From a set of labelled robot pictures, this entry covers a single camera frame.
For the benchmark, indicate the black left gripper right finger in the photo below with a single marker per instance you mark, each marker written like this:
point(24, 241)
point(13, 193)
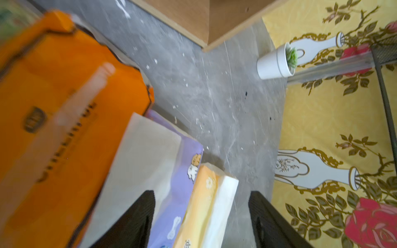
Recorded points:
point(270, 229)

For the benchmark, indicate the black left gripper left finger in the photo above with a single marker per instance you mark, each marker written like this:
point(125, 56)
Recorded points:
point(133, 228)

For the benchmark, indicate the orange tissue pack bottom shelf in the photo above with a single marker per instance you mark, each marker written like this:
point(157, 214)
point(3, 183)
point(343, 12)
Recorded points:
point(208, 210)

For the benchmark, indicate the purple tissue pack bottom shelf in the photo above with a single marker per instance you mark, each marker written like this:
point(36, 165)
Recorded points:
point(153, 155)

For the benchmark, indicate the orange white tissue box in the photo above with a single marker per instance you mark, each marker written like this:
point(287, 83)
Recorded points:
point(66, 101)

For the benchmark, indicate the yellow floral tissue pack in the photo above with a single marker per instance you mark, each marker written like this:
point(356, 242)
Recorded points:
point(17, 16)

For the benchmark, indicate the wooden shelf unit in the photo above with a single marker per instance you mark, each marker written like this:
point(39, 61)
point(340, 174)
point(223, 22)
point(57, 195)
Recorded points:
point(208, 23)

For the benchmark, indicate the small potted cactus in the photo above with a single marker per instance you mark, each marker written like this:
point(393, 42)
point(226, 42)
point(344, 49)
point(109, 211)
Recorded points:
point(274, 64)

